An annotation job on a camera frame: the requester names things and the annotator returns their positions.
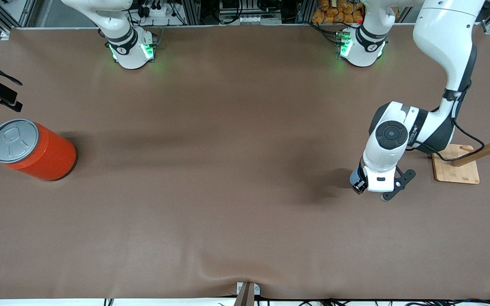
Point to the orange can with grey lid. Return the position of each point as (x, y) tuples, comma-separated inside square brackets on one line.
[(36, 148)]

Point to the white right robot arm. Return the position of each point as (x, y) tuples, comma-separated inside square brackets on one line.
[(128, 55)]

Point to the white power strip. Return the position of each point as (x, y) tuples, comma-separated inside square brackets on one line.
[(160, 10)]

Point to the metal table edge bracket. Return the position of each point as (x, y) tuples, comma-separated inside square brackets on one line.
[(247, 293)]

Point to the brown table mat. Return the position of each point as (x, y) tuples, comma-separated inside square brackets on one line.
[(228, 170)]

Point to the white connector strip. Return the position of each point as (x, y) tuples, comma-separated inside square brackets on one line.
[(253, 19)]

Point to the wooden cup rack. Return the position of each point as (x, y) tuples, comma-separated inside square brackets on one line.
[(455, 170)]

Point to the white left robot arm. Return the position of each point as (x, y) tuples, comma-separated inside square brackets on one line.
[(445, 34)]

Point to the orange brown bread pile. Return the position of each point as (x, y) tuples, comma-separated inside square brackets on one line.
[(336, 12)]

